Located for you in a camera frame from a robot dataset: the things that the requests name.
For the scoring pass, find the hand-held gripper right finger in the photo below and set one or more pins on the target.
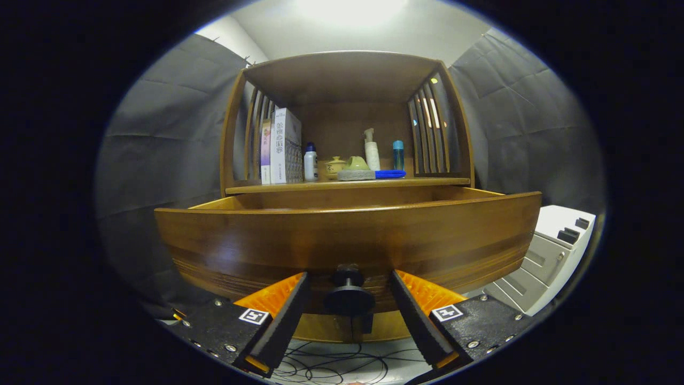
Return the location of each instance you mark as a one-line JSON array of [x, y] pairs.
[[417, 321]]

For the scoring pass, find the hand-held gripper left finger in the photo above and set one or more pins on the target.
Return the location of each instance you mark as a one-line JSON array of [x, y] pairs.
[[283, 326]]

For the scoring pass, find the black drawer knob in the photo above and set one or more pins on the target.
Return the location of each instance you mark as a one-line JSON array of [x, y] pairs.
[[348, 302]]

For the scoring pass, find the wooden drawer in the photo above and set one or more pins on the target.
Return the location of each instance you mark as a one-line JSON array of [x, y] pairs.
[[347, 235]]

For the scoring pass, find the pale green sponge brush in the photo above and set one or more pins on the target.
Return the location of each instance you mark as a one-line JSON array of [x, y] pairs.
[[355, 174]]

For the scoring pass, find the wooden cabinet door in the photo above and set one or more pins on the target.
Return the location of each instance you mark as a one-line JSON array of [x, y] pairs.
[[387, 326], [320, 329]]

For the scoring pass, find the wooden countertop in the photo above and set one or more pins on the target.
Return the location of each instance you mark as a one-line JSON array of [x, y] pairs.
[[299, 187]]

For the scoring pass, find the white drawer unit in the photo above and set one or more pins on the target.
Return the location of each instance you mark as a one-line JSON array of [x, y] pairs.
[[561, 251]]

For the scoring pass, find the wooden cabinet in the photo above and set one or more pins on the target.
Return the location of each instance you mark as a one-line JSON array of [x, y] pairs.
[[342, 75]]

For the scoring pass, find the blue folded cloth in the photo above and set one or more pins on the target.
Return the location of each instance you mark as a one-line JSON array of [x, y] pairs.
[[390, 174]]

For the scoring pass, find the white bottle blue cap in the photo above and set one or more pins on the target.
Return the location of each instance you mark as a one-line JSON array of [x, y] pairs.
[[310, 166]]

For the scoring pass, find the clear blue bottle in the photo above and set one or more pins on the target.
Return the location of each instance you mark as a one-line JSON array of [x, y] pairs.
[[398, 158]]

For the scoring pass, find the yellow lidded teacup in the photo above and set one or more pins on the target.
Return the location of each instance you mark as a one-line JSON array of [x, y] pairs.
[[334, 168]]

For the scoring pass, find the white pump bottle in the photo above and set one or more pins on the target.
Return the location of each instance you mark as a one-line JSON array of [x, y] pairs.
[[372, 158]]

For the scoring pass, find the thin pink book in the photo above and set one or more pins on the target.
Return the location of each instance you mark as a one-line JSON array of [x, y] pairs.
[[265, 155]]

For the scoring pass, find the thick white book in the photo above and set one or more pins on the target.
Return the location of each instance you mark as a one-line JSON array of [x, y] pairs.
[[280, 149]]

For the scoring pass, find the black backdrop cloth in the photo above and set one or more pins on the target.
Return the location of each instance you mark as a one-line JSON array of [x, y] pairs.
[[160, 160]]

